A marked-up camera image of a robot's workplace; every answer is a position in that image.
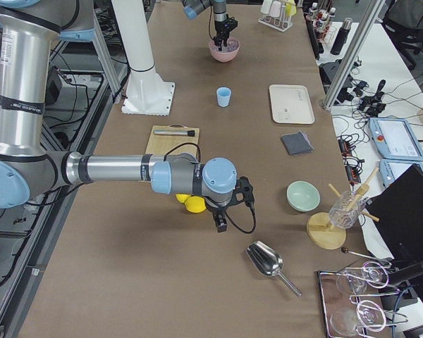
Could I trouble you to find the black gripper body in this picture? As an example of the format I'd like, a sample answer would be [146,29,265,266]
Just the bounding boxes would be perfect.
[205,177,255,216]
[214,19,238,41]

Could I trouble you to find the pile of ice cubes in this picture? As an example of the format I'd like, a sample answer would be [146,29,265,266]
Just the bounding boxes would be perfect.
[210,39,239,53]

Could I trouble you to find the light blue cup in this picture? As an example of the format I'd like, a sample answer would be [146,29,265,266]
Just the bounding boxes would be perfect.
[216,87,232,108]

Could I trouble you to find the wooden cup tree stand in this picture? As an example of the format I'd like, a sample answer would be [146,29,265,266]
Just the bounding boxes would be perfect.
[307,167,380,249]

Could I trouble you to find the pink bowl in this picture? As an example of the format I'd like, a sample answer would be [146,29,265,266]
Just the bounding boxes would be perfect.
[209,37,240,63]

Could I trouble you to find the yellow lemon outer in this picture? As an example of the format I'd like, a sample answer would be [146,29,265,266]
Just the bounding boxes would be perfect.
[184,196,207,213]

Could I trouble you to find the yellow lemon near board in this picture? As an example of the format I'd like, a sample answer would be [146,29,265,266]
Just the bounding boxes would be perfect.
[176,194,191,204]

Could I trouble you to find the white bottle rack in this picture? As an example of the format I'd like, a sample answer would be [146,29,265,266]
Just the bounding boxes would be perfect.
[258,0,297,32]

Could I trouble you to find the silver metal scoop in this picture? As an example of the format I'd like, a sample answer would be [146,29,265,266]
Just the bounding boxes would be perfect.
[246,240,302,298]

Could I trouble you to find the mint green bowl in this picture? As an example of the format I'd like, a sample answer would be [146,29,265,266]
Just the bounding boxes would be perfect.
[286,181,321,212]

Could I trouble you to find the grey folded cloth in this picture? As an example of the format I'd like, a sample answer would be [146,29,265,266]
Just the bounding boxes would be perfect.
[281,131,314,156]

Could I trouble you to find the steel muddler black tip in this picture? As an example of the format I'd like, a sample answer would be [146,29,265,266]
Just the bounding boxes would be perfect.
[152,130,195,137]

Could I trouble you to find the cream rabbit tray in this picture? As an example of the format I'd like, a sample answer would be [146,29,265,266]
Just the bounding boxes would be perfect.
[269,84,315,125]

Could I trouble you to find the bamboo cutting board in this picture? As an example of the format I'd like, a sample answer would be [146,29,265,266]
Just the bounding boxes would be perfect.
[145,125,200,155]

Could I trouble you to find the clear textured glass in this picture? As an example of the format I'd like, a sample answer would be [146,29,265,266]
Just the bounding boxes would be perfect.
[329,191,367,229]

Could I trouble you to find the black thermos bottle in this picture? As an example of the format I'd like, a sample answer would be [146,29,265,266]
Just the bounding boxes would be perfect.
[330,18,353,56]

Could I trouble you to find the blue teach pendant lower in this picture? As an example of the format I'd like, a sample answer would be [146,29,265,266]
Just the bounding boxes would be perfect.
[379,158,423,189]

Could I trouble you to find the blue teach pendant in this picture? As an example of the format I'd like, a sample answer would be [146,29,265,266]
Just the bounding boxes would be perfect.
[379,158,423,189]
[369,118,423,162]

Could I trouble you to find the mirrored metal tray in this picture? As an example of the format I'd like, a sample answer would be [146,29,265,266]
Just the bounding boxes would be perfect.
[317,270,387,337]

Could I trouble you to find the blue teach pendant upper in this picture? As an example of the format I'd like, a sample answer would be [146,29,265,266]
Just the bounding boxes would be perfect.
[369,118,423,162]

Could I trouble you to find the black monitor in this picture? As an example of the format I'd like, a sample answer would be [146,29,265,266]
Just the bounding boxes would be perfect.
[367,164,423,261]

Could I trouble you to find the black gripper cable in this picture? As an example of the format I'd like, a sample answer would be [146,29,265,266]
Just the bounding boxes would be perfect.
[164,142,258,234]
[207,6,216,40]

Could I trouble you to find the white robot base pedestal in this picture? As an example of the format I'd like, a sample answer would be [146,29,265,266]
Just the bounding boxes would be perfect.
[112,0,175,116]

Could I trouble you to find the aluminium frame post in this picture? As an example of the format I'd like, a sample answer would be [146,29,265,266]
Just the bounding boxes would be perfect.
[322,0,385,111]

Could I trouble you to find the wire glass rack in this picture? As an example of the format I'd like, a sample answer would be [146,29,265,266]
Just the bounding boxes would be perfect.
[331,261,409,337]

